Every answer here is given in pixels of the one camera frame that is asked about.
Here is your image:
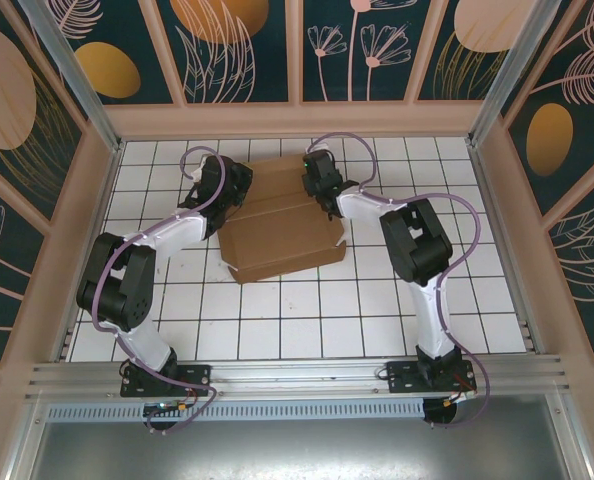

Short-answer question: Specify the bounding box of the brown cardboard box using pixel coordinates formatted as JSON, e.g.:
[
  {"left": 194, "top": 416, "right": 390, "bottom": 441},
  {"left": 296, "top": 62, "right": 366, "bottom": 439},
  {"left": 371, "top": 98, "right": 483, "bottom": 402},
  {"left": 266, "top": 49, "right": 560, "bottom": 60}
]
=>
[{"left": 217, "top": 153, "right": 349, "bottom": 285}]

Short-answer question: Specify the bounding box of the small green circuit board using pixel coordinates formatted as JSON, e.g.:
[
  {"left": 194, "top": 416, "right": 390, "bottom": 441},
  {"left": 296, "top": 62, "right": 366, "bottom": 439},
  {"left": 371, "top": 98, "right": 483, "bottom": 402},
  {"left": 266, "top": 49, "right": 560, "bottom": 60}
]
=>
[{"left": 144, "top": 399, "right": 188, "bottom": 417}]

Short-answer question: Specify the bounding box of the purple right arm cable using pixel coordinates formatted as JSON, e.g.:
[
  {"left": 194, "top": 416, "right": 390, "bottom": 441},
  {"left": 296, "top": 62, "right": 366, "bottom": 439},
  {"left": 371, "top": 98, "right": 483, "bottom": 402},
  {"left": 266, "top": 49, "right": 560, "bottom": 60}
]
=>
[{"left": 308, "top": 131, "right": 491, "bottom": 431}]

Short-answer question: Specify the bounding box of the aluminium side rail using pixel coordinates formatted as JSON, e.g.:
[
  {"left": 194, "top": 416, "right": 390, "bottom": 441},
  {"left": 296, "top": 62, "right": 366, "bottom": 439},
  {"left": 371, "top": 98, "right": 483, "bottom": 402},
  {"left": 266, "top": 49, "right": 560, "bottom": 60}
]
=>
[{"left": 469, "top": 142, "right": 546, "bottom": 355}]

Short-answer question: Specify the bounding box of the galvanised metal sheet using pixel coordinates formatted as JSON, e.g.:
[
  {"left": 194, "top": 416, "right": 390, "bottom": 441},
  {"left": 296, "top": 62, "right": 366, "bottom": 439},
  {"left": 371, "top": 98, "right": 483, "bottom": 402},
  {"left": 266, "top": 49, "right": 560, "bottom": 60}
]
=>
[{"left": 6, "top": 392, "right": 593, "bottom": 480}]

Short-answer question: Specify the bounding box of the slotted grey cable duct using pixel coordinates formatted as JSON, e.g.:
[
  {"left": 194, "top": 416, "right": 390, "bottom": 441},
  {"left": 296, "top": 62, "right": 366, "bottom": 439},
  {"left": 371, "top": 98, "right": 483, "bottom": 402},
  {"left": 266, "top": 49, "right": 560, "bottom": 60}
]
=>
[{"left": 46, "top": 398, "right": 426, "bottom": 422}]

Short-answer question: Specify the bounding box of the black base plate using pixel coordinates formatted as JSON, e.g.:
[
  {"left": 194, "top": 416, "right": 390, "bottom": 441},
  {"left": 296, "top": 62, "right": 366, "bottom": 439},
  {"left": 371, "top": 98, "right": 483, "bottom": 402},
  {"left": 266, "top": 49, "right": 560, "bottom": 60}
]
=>
[
  {"left": 120, "top": 363, "right": 213, "bottom": 399},
  {"left": 385, "top": 360, "right": 478, "bottom": 396}
]

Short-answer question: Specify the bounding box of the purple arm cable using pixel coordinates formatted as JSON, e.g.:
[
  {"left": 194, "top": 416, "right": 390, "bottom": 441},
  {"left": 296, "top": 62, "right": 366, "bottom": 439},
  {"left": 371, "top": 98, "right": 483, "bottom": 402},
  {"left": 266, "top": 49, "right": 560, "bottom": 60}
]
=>
[
  {"left": 308, "top": 131, "right": 491, "bottom": 431},
  {"left": 91, "top": 145, "right": 227, "bottom": 436}
]

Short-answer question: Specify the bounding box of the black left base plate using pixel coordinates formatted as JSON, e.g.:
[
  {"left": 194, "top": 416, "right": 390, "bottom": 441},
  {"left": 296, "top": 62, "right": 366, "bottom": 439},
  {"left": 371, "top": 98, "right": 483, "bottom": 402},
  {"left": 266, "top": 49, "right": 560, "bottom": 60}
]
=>
[{"left": 120, "top": 363, "right": 213, "bottom": 399}]

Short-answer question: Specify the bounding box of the aluminium mounting rail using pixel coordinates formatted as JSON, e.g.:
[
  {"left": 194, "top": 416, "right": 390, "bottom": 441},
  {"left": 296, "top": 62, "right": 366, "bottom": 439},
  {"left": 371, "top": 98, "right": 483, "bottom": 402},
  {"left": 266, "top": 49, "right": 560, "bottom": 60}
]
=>
[{"left": 24, "top": 353, "right": 573, "bottom": 401}]

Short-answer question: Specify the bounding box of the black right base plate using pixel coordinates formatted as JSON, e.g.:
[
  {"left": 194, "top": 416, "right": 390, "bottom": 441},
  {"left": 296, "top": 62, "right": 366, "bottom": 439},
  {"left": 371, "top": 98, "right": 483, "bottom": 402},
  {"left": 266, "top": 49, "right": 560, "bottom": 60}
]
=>
[{"left": 385, "top": 360, "right": 478, "bottom": 396}]

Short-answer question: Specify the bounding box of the aluminium frame post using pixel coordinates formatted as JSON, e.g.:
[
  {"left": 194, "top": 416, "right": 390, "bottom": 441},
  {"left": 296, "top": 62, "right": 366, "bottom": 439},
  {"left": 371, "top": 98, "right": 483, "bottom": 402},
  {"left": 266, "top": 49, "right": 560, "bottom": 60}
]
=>
[
  {"left": 466, "top": 0, "right": 558, "bottom": 146},
  {"left": 16, "top": 0, "right": 123, "bottom": 154}
]

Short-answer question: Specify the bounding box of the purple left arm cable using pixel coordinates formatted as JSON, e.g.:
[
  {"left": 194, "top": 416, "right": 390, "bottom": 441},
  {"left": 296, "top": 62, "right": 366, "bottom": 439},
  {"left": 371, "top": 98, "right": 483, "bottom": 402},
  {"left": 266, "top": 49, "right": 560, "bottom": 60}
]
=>
[{"left": 91, "top": 145, "right": 227, "bottom": 436}]

